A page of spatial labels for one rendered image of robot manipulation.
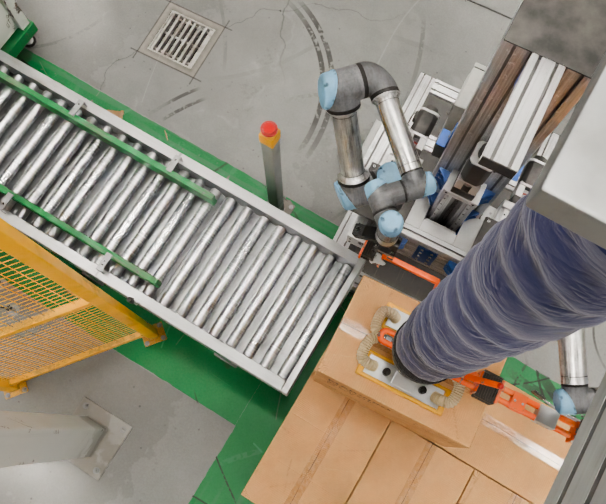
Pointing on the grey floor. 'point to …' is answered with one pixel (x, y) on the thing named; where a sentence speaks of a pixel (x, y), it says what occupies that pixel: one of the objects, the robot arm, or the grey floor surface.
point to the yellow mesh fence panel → (13, 243)
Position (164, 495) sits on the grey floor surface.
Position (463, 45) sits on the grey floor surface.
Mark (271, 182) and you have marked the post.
